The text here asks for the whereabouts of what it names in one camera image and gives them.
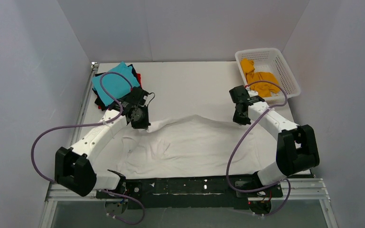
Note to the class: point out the yellow t-shirt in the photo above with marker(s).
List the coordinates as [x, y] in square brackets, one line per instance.
[264, 83]

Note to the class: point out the white plastic basket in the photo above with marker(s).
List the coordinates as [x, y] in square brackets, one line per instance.
[266, 71]

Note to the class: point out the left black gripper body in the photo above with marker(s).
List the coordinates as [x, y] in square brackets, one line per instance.
[143, 124]

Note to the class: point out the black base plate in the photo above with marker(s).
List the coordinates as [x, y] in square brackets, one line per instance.
[197, 192]

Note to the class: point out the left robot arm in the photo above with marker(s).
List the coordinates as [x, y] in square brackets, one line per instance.
[74, 165]

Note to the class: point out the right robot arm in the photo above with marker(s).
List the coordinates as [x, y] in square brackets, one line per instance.
[296, 148]

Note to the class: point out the folded black t-shirt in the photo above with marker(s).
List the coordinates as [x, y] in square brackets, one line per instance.
[106, 90]

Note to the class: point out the white t-shirt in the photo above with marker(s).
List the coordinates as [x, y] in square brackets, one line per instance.
[191, 146]

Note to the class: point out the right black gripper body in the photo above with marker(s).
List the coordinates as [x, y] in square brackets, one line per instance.
[240, 117]

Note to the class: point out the folded red t-shirt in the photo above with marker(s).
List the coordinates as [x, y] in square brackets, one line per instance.
[115, 85]

